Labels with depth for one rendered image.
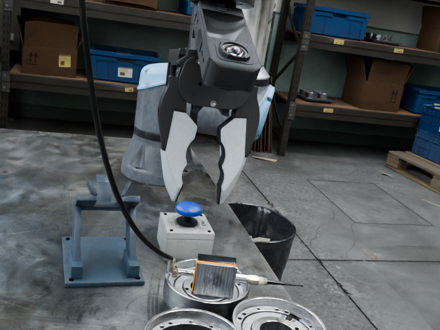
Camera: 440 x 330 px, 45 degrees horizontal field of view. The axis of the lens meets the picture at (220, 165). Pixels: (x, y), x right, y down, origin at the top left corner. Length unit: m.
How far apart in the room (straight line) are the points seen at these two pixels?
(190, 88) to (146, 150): 0.55
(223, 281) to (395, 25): 4.79
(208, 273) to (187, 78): 0.24
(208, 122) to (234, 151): 0.49
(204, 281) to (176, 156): 0.19
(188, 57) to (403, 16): 4.90
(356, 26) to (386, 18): 0.76
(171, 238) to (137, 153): 0.34
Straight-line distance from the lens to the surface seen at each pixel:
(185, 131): 0.52
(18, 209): 0.91
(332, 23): 4.46
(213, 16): 0.50
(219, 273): 0.64
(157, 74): 1.02
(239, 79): 0.44
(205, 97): 0.51
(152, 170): 1.04
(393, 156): 4.74
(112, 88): 3.97
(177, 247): 0.77
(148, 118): 1.04
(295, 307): 0.65
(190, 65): 0.51
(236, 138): 0.53
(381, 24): 5.25
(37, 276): 0.72
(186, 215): 0.77
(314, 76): 5.01
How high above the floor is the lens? 1.17
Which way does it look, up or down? 17 degrees down
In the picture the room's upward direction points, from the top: 9 degrees clockwise
